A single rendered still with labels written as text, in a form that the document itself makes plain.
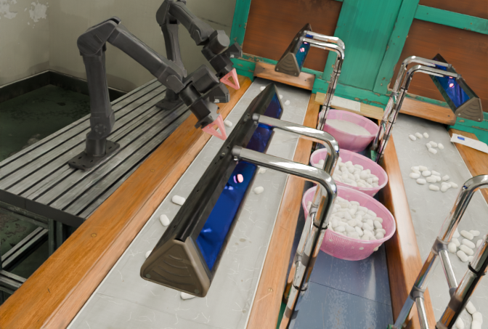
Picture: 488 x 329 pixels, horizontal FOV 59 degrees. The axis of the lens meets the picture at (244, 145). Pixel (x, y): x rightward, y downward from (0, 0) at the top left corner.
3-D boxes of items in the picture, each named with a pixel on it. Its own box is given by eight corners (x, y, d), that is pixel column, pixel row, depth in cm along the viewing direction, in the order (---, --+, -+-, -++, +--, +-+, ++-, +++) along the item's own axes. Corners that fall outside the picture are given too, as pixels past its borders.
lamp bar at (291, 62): (273, 71, 135) (278, 49, 132) (295, 37, 191) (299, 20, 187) (298, 78, 134) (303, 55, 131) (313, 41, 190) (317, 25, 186)
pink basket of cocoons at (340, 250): (289, 251, 116) (298, 223, 112) (299, 200, 139) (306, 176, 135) (388, 280, 113) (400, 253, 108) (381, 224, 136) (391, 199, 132)
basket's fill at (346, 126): (316, 143, 181) (320, 131, 179) (319, 124, 201) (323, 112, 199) (369, 157, 178) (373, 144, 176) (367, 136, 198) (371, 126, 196)
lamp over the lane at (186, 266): (137, 279, 49) (142, 229, 46) (250, 106, 104) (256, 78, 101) (204, 301, 48) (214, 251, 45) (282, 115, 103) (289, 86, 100)
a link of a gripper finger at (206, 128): (237, 128, 141) (218, 105, 139) (231, 136, 135) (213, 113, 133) (221, 139, 144) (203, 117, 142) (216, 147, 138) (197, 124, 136)
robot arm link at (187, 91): (208, 94, 137) (194, 77, 136) (205, 97, 132) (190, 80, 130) (191, 107, 139) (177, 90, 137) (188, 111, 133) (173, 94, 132)
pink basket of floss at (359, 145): (340, 158, 173) (346, 137, 169) (301, 129, 193) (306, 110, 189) (385, 153, 187) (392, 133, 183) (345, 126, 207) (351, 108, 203)
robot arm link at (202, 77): (218, 77, 138) (194, 48, 133) (219, 86, 130) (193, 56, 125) (191, 99, 140) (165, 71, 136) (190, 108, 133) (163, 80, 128)
